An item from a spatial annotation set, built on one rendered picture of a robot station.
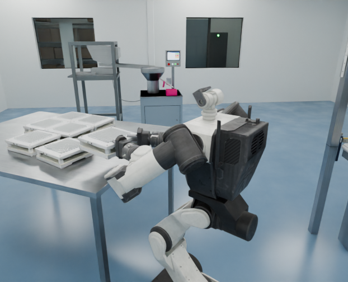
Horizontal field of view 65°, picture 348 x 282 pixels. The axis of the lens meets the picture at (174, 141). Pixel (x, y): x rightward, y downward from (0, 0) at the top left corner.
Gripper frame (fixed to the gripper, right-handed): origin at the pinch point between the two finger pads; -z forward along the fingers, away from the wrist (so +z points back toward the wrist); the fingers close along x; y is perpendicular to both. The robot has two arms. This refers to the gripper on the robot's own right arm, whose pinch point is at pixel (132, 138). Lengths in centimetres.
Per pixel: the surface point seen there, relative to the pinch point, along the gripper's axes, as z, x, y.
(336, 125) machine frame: 136, 5, 58
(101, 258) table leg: -13, 61, -27
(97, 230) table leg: -14, 42, -27
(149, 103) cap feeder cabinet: -33, 41, 246
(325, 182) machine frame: 138, 52, 57
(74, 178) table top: -28.7, 18.1, -15.7
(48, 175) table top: -43.9, 18.4, -13.9
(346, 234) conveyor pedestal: 157, 91, 45
